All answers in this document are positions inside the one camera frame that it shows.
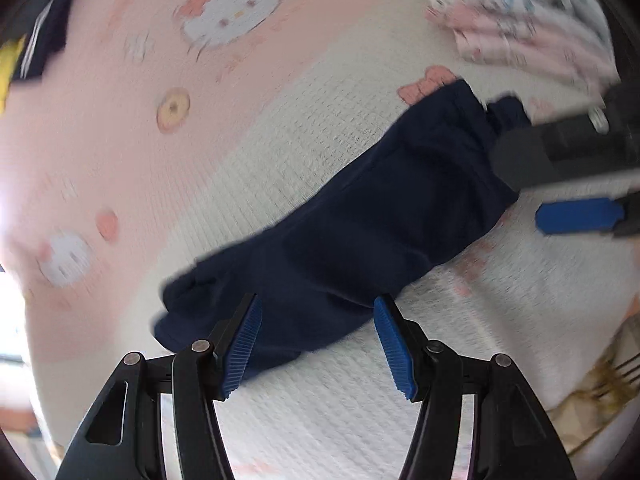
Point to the navy shorts with white stripes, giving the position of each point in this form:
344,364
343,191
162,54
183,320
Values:
50,25
375,210

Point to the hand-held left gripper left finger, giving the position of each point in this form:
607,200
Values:
242,350

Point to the pink cat print blanket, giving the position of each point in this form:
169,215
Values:
150,185

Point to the yellow plush toy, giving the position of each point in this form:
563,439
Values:
10,65

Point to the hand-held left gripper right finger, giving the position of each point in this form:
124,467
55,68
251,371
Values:
395,350

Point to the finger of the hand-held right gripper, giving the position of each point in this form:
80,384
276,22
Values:
575,216
550,155

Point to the beige checked cloth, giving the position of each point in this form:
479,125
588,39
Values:
600,390

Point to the pink cat print garment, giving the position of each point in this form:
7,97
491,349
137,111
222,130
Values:
500,40

